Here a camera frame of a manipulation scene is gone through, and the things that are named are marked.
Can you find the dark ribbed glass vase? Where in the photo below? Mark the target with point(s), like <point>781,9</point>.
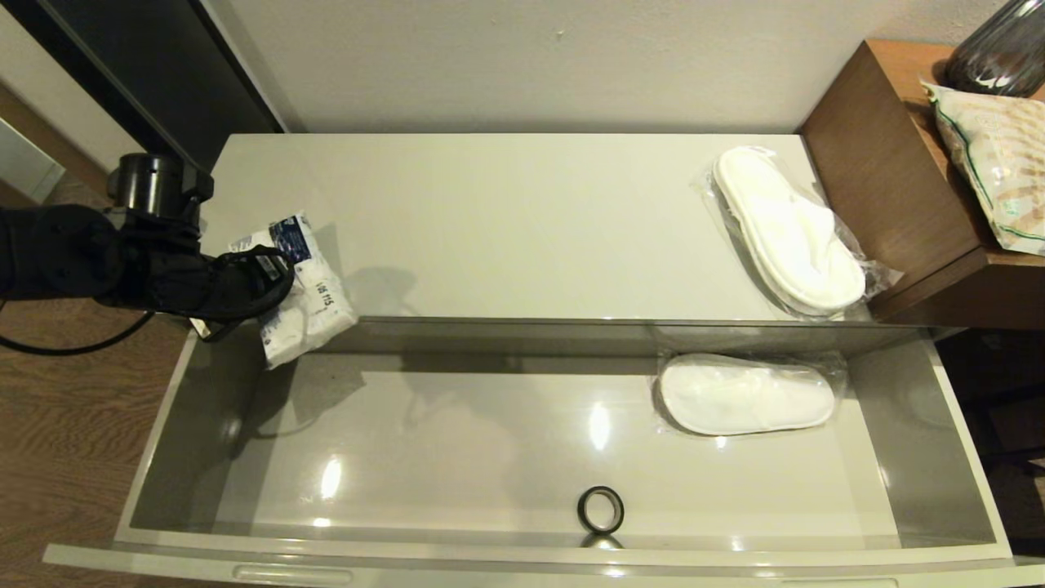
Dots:
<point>1004,53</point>

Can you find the white furniture panel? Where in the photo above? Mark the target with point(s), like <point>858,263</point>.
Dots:
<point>24,167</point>

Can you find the white glossy cabinet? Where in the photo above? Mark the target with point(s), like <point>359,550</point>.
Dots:
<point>522,229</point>

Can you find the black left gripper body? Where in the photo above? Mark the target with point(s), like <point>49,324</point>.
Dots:
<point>204,290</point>

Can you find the black tape roll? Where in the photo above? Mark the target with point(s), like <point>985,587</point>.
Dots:
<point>583,510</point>

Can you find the white blue tissue pack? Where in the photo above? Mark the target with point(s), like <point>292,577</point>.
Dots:
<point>318,310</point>

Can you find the dark sliding door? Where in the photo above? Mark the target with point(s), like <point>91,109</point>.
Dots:
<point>163,82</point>

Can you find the white cabinet drawer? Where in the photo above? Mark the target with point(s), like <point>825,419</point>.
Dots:
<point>449,457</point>

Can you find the white plastic-wrapped slipper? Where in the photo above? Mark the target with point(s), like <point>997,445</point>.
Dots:
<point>784,229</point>
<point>743,394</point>

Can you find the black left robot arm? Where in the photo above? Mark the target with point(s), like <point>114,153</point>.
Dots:
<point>57,253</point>

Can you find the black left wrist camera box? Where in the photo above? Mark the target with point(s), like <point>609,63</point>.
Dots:
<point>273,273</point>

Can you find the white green-trimmed snack bag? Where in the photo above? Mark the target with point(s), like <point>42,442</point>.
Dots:
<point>1000,163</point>

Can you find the brown wooden desk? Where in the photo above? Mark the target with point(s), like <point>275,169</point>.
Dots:
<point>886,188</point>

